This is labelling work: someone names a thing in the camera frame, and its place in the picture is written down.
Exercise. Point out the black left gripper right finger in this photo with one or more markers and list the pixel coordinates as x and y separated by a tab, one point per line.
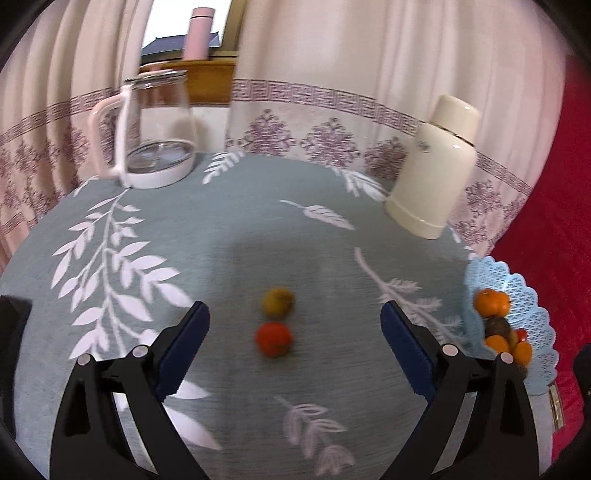
478	422

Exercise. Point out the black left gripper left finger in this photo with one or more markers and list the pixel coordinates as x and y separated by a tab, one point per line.
88	440

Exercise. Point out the small orange top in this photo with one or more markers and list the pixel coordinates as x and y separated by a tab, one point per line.
523	353

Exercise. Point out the small orange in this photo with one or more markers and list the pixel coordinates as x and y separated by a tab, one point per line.
523	353
498	343

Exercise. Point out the brown passion fruit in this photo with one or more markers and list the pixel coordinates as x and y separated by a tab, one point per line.
496	325

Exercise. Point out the large orange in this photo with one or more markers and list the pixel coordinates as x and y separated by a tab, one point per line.
492	303

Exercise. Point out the light blue fruit basket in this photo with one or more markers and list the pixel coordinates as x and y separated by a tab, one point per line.
486	272

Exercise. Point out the black smartphone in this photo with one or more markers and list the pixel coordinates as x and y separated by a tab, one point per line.
14	315

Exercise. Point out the red cloth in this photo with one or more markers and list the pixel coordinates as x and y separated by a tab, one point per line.
549	241

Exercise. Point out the small red-orange fruit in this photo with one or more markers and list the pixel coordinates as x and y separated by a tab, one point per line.
274	339

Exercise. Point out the small yellow-green fruit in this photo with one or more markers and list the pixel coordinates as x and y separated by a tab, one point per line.
278	303

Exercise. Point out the cream thermos flask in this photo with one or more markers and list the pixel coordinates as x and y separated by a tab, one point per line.
438	166

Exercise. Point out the grey leaf-patterned tablecloth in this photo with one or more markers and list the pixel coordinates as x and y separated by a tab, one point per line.
109	267

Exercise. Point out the wooden windowsill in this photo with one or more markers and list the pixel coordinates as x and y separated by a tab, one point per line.
208	82

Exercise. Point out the left patterned curtain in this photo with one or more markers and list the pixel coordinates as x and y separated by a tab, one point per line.
73	55

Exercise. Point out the patterned curtain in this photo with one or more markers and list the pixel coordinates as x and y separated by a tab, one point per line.
347	84
73	55

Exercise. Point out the right patterned curtain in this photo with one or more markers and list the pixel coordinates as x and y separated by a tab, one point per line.
347	84

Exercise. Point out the pink thermos bottle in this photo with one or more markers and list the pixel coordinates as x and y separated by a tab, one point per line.
198	35

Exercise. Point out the glass kettle pink handle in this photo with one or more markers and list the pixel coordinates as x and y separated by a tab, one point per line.
155	138

